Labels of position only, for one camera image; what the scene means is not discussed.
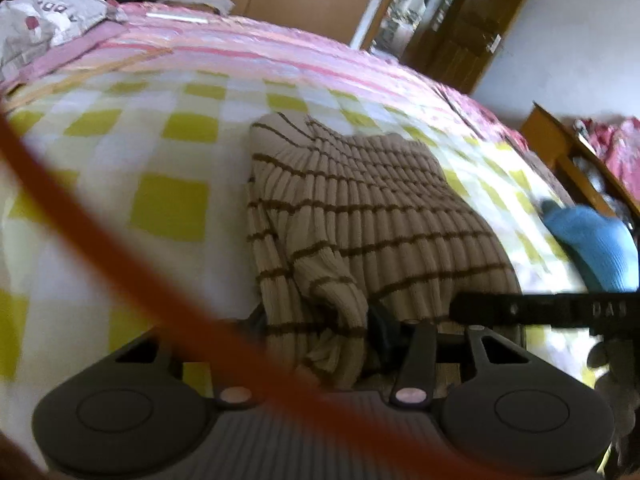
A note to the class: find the blue knit cloth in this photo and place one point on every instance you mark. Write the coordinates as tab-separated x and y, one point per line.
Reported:
595	245

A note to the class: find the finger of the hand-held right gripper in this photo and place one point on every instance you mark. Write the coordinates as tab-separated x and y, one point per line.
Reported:
500	308

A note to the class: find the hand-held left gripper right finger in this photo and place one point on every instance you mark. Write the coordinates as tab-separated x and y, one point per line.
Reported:
385	332

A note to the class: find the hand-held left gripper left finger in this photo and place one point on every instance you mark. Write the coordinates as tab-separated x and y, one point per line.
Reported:
231	394

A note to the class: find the beige brown-striped knit sweater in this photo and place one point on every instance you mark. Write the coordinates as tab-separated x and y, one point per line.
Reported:
375	210

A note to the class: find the pink striped quilt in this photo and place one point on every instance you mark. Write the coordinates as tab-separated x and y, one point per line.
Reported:
300	50

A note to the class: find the grey pillow with pink print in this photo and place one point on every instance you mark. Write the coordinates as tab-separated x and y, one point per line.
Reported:
45	20

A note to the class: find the white crumpled cloth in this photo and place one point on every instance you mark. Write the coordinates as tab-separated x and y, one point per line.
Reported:
200	2

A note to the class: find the yellow white checked blanket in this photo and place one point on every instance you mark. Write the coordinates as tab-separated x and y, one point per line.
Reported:
150	160

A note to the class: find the dark wooden door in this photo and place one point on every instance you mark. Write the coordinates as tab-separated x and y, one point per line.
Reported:
465	25

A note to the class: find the pink patterned cloth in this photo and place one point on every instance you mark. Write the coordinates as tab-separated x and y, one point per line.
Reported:
620	150

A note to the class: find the grey fleece clothing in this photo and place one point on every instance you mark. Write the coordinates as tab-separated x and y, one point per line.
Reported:
615	395

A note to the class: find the white flat strip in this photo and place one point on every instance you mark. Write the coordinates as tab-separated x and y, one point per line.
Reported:
177	17

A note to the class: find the light wooden furniture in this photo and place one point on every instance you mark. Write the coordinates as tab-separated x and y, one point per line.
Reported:
550	135

